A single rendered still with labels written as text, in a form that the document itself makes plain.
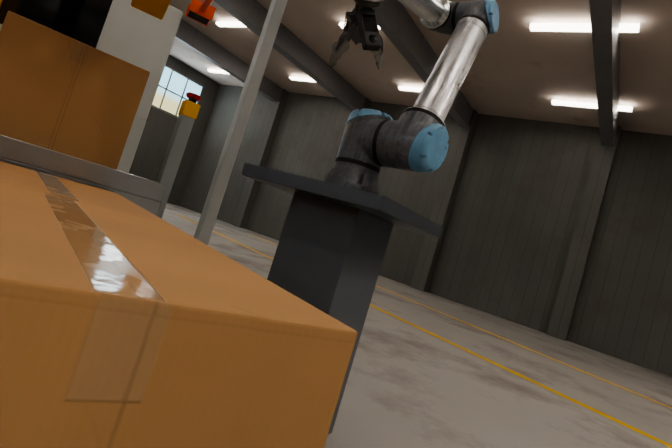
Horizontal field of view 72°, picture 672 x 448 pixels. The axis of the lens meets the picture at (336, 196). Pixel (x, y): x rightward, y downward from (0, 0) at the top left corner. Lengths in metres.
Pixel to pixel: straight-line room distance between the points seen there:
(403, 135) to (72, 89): 1.01
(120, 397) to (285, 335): 0.13
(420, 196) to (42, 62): 9.32
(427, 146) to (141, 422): 1.14
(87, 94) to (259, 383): 1.36
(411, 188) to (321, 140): 2.89
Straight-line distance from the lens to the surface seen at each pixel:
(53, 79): 1.65
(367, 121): 1.49
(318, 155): 11.98
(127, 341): 0.35
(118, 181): 1.61
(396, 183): 10.72
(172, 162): 2.23
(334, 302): 1.38
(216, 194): 4.73
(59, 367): 0.35
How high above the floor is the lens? 0.62
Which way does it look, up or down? 4 degrees up
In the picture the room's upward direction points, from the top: 17 degrees clockwise
